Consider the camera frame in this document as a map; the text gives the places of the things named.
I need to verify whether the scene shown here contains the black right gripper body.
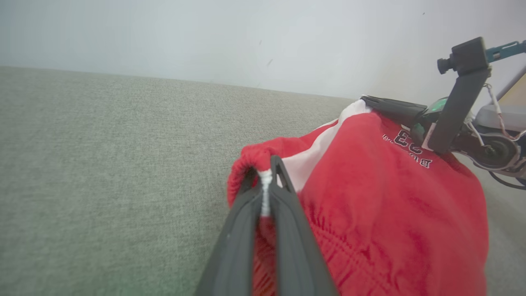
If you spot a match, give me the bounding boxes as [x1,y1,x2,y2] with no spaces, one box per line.
[411,68,521,172]

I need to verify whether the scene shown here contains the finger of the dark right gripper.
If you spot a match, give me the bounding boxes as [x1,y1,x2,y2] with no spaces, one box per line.
[361,95,428,127]

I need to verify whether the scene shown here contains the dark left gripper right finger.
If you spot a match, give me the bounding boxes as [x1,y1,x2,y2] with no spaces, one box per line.
[269,155,339,296]

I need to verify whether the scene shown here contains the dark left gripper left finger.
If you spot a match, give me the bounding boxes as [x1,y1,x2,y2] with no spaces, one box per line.
[195,166,263,296]

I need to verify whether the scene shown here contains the red shorts with white trim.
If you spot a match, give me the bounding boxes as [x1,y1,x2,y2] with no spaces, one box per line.
[227,99,489,296]

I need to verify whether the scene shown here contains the grey fabric sofa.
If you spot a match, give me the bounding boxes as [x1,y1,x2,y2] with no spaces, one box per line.
[0,66,526,296]

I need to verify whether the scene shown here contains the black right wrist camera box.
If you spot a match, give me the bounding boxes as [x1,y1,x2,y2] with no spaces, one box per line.
[437,37,489,76]

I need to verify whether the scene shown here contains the teal camera cable connector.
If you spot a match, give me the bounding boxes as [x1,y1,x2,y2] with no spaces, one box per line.
[485,40,526,63]

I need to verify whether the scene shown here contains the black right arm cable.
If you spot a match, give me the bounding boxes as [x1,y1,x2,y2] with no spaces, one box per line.
[488,171,526,191]

